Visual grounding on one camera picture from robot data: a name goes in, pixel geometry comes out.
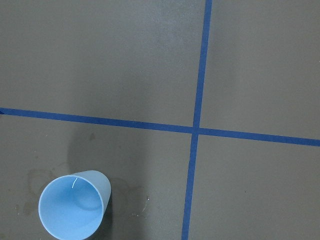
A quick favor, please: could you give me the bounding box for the light blue plastic cup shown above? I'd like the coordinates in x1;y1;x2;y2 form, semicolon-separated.
38;170;112;240

